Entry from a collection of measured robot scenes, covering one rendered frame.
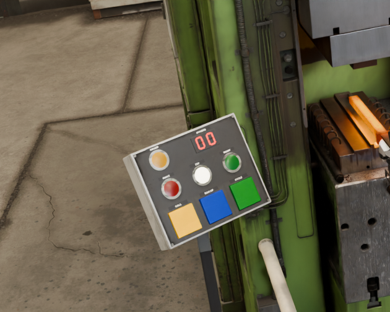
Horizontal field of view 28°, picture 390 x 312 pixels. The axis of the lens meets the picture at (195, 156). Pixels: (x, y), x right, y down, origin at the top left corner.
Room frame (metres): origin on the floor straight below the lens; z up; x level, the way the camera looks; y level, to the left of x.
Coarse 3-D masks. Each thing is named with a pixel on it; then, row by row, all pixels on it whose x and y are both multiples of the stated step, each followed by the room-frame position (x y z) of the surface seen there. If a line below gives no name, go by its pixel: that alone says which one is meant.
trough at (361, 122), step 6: (342, 96) 2.47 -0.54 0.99; (348, 96) 2.47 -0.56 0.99; (348, 102) 2.43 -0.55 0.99; (348, 108) 2.38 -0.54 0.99; (354, 114) 2.33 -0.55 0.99; (360, 120) 2.28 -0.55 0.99; (366, 126) 2.23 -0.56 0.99; (366, 132) 2.18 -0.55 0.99; (372, 132) 2.18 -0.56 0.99; (372, 138) 2.14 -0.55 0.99
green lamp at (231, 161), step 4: (228, 156) 1.96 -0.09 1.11; (232, 156) 1.96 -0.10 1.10; (228, 160) 1.95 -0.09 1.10; (232, 160) 1.95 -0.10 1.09; (236, 160) 1.95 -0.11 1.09; (228, 164) 1.94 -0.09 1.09; (232, 164) 1.94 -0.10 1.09; (236, 164) 1.95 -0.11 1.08; (228, 168) 1.93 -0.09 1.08; (232, 168) 1.94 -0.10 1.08
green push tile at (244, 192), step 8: (232, 184) 1.91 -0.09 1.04; (240, 184) 1.91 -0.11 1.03; (248, 184) 1.92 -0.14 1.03; (232, 192) 1.89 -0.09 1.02; (240, 192) 1.90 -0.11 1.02; (248, 192) 1.90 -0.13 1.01; (256, 192) 1.91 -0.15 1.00; (240, 200) 1.88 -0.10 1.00; (248, 200) 1.89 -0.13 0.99; (256, 200) 1.90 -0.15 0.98; (240, 208) 1.87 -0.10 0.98
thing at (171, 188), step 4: (168, 184) 1.86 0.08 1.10; (172, 184) 1.86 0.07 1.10; (176, 184) 1.87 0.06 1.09; (164, 188) 1.85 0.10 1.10; (168, 188) 1.86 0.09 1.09; (172, 188) 1.86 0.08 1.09; (176, 188) 1.86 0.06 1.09; (168, 192) 1.85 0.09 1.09; (172, 192) 1.85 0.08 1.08; (176, 192) 1.86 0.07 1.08; (172, 196) 1.85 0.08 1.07
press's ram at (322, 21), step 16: (304, 0) 2.13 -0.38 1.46; (320, 0) 2.07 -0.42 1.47; (336, 0) 2.07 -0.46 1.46; (352, 0) 2.07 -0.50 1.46; (368, 0) 2.07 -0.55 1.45; (384, 0) 2.08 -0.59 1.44; (304, 16) 2.15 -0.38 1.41; (320, 16) 2.07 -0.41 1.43; (336, 16) 2.07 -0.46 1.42; (352, 16) 2.07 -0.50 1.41; (368, 16) 2.07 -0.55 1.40; (384, 16) 2.08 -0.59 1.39; (320, 32) 2.07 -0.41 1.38
